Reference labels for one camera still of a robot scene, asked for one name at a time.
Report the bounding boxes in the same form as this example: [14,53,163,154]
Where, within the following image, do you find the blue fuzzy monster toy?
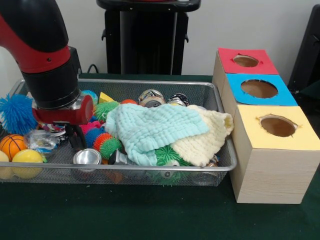
[0,94,38,135]

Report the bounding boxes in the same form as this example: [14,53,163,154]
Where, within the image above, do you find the black upright panel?
[287,3,320,88]

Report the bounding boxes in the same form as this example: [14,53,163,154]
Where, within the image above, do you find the multicolour spiky caterpillar toy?
[84,109,123,160]

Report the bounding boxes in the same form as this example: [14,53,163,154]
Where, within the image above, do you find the mint green waffle cloth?
[104,102,210,166]

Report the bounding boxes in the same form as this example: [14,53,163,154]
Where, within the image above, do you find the shallow wire mesh bin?
[0,76,238,187]

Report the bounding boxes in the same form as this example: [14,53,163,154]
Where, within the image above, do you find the dark green tablecloth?
[0,72,320,240]

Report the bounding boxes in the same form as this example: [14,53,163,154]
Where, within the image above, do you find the yellow smooth ball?
[11,149,44,180]

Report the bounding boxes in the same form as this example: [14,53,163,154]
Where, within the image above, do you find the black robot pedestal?
[96,0,202,75]

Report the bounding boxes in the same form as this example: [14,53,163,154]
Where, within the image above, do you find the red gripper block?
[31,94,95,151]

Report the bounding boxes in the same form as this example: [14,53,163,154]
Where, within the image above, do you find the dark green side table cloth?
[298,79,320,101]

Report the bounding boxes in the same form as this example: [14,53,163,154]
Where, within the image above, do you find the crushed red drink can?
[72,148,103,173]

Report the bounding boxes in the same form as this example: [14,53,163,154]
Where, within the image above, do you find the green spiky ball with eyes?
[153,144,191,186]

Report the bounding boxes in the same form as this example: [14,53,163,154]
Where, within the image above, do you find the cream yellow waffle cloth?
[172,104,235,168]

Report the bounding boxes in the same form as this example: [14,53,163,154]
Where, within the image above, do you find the wooden box with three holes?
[211,47,320,205]

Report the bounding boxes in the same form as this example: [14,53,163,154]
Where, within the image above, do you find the orange toy basketball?
[0,134,28,161]

